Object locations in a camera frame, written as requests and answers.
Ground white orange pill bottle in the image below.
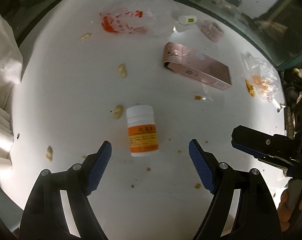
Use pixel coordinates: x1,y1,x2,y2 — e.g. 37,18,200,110
126,105,159,157

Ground black trash bin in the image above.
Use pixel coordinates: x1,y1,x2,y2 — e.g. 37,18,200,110
279,61,302,139

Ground peanut shell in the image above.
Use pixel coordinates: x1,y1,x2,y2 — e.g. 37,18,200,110
112,105,124,119
46,146,53,162
79,33,91,40
118,64,127,78

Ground orange peel piece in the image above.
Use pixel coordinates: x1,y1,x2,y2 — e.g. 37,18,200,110
245,80,255,97

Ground clear bag orange peels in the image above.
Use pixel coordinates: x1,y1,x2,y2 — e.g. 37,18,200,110
242,53,281,102

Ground pink cardboard box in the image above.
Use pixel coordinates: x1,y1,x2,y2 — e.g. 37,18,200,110
162,42,232,91

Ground white bed linen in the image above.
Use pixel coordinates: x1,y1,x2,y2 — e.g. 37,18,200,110
0,14,23,178

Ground small white green bottle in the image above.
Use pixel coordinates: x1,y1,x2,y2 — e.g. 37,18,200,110
178,15,197,25

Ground white red plastic bag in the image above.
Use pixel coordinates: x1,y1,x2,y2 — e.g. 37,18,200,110
99,0,178,36

